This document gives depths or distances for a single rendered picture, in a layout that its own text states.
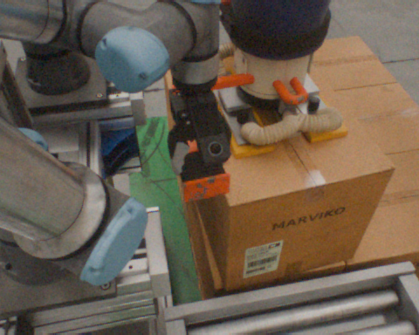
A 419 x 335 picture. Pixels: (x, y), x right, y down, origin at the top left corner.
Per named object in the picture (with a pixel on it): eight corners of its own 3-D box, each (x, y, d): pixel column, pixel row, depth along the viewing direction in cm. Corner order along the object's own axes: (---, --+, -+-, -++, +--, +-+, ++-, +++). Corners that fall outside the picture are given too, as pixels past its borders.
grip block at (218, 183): (230, 193, 78) (230, 174, 74) (185, 203, 76) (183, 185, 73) (216, 161, 83) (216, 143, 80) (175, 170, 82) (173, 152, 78)
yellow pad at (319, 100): (347, 136, 103) (353, 120, 100) (310, 144, 102) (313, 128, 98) (291, 61, 126) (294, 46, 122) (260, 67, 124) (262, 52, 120)
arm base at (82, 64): (24, 99, 99) (10, 62, 91) (30, 63, 109) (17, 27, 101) (91, 91, 101) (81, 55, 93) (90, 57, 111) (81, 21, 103)
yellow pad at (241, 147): (275, 151, 100) (278, 136, 96) (235, 160, 98) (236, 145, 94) (231, 72, 122) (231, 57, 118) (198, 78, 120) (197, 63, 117)
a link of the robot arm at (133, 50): (78, 78, 54) (133, 39, 60) (148, 108, 50) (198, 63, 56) (62, 21, 48) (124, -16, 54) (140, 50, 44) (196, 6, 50)
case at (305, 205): (353, 258, 126) (396, 167, 96) (225, 292, 118) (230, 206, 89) (277, 128, 165) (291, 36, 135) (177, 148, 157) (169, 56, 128)
